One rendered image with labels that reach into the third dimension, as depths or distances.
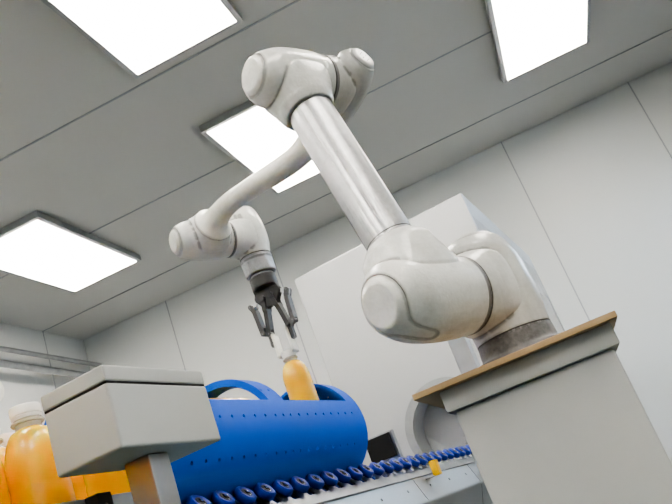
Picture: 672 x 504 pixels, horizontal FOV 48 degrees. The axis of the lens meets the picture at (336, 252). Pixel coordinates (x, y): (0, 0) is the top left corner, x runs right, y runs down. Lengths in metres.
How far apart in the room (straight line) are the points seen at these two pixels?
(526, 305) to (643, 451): 0.33
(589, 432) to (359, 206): 0.58
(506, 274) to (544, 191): 5.17
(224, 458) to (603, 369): 0.69
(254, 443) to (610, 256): 5.19
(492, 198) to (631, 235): 1.16
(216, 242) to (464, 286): 0.83
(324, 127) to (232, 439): 0.65
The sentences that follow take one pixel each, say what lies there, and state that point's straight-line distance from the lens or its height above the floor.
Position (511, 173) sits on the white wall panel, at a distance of 6.71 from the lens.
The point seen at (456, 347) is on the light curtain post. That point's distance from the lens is 2.55.
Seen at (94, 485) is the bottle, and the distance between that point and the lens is 1.12.
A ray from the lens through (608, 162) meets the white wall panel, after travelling 6.71.
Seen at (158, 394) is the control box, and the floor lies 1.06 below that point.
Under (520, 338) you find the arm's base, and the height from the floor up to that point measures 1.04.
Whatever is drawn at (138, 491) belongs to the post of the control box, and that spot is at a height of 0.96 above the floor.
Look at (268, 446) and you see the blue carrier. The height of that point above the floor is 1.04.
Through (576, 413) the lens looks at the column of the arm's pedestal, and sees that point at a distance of 1.37.
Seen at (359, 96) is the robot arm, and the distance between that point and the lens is 1.80.
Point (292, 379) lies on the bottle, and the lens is 1.99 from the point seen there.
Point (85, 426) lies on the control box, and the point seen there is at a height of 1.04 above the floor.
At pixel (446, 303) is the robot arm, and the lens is 1.33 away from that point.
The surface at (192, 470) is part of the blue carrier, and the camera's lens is 1.37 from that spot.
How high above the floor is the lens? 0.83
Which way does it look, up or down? 20 degrees up
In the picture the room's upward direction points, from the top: 21 degrees counter-clockwise
